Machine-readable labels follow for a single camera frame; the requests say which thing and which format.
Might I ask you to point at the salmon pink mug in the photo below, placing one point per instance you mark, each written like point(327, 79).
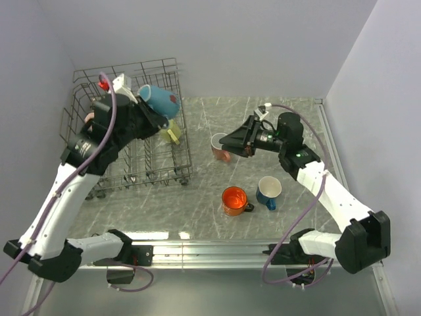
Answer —
point(216, 146)

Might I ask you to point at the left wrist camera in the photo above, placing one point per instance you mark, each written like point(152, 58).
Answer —
point(121, 85)

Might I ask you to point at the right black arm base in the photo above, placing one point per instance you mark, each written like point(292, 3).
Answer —
point(292, 254)

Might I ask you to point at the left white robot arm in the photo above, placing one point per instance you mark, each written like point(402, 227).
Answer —
point(83, 163)

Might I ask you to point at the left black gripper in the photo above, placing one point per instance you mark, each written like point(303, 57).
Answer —
point(154, 120)

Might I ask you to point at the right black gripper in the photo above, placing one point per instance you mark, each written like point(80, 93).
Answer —
point(237, 142)

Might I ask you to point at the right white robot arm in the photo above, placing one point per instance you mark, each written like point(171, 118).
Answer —
point(365, 235)

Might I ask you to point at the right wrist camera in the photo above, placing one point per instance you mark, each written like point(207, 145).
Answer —
point(262, 111)

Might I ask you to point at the light blue yellow-inside mug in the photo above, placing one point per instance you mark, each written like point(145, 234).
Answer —
point(145, 92)

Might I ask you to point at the dark blue white-inside mug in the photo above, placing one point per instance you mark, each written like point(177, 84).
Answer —
point(268, 190)

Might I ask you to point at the pale yellow mug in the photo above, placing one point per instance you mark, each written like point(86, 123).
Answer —
point(172, 133)

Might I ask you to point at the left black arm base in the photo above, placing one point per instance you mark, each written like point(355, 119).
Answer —
point(138, 255)

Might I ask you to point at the blue patterned mug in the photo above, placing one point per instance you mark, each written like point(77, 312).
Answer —
point(164, 102)

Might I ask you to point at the light pink mug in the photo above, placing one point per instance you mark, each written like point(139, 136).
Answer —
point(89, 117)

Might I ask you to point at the orange enamel mug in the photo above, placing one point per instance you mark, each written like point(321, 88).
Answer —
point(235, 201)

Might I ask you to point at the aluminium mounting rail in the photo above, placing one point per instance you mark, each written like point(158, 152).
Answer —
point(181, 254)

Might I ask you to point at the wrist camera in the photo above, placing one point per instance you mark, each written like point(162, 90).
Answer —
point(121, 85)
point(262, 111)

